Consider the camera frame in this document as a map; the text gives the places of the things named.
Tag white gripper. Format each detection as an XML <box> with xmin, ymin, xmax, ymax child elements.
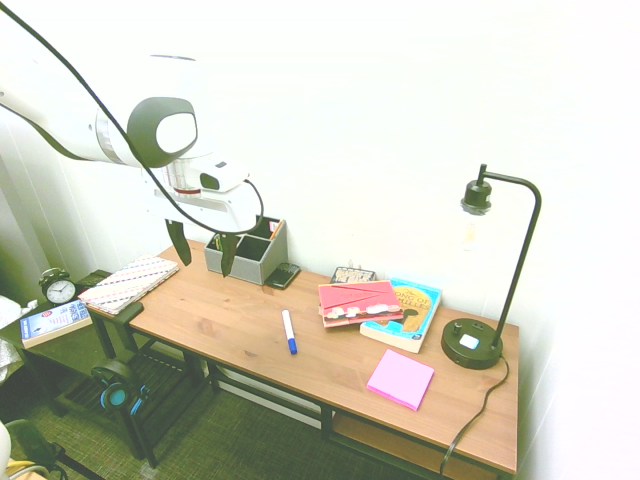
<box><xmin>141</xmin><ymin>167</ymin><xmax>263</xmax><ymax>279</ymax></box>

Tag white marker blue cap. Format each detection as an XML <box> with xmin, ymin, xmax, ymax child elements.
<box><xmin>280</xmin><ymin>308</ymin><xmax>299</xmax><ymax>356</ymax></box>

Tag grey desk organizer holder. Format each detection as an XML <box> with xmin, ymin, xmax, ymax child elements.
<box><xmin>203</xmin><ymin>215</ymin><xmax>290</xmax><ymax>287</ymax></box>

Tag black phone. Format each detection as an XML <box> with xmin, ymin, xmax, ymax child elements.
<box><xmin>264</xmin><ymin>262</ymin><xmax>303</xmax><ymax>291</ymax></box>

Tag striped fabric notebook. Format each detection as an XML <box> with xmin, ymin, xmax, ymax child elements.
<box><xmin>77</xmin><ymin>253</ymin><xmax>180</xmax><ymax>317</ymax></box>

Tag black headphone hanger clamp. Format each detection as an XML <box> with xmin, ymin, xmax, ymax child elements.
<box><xmin>110</xmin><ymin>301</ymin><xmax>147</xmax><ymax>364</ymax></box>

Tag black alarm clock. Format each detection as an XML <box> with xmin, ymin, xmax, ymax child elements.
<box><xmin>38</xmin><ymin>267</ymin><xmax>78</xmax><ymax>305</ymax></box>

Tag small patterned box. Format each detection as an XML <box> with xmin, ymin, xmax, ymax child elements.
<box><xmin>330</xmin><ymin>265</ymin><xmax>378</xmax><ymax>286</ymax></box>

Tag red book with sushi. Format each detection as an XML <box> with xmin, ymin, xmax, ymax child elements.
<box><xmin>317</xmin><ymin>279</ymin><xmax>406</xmax><ymax>330</ymax></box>

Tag blue white paperback book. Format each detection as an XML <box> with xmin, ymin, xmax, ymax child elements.
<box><xmin>19</xmin><ymin>299</ymin><xmax>94</xmax><ymax>350</ymax></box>

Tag black blue headphones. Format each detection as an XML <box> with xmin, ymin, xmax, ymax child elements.
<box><xmin>90</xmin><ymin>359</ymin><xmax>152</xmax><ymax>417</ymax></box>

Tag dark wooden side table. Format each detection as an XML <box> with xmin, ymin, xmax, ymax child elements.
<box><xmin>0</xmin><ymin>269</ymin><xmax>214</xmax><ymax>469</ymax></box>

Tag white crumpled plastic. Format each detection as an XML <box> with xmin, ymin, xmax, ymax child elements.
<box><xmin>0</xmin><ymin>293</ymin><xmax>39</xmax><ymax>330</ymax></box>

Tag blue orange paperback book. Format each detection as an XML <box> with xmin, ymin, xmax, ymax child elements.
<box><xmin>359</xmin><ymin>277</ymin><xmax>444</xmax><ymax>355</ymax></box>

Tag silver bubble wrap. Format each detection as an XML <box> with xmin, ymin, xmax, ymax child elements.
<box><xmin>0</xmin><ymin>337</ymin><xmax>24</xmax><ymax>384</ymax></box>

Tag pink sticky note pad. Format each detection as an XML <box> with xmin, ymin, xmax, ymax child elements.
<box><xmin>365</xmin><ymin>348</ymin><xmax>436</xmax><ymax>413</ymax></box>

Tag black stand base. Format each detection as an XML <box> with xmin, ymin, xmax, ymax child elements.
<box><xmin>4</xmin><ymin>418</ymin><xmax>71</xmax><ymax>480</ymax></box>

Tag clear light bulb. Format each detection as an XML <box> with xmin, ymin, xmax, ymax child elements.
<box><xmin>461</xmin><ymin>209</ymin><xmax>485</xmax><ymax>252</ymax></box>

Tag black desk lamp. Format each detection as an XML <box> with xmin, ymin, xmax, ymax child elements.
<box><xmin>440</xmin><ymin>163</ymin><xmax>543</xmax><ymax>371</ymax></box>

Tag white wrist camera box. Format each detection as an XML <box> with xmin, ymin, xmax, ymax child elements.
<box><xmin>199</xmin><ymin>158</ymin><xmax>250</xmax><ymax>193</ymax></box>

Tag wooden desk black frame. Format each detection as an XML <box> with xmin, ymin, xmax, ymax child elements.
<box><xmin>127</xmin><ymin>237</ymin><xmax>522</xmax><ymax>480</ymax></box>

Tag black lamp power cord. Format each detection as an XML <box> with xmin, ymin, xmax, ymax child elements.
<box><xmin>438</xmin><ymin>353</ymin><xmax>511</xmax><ymax>476</ymax></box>

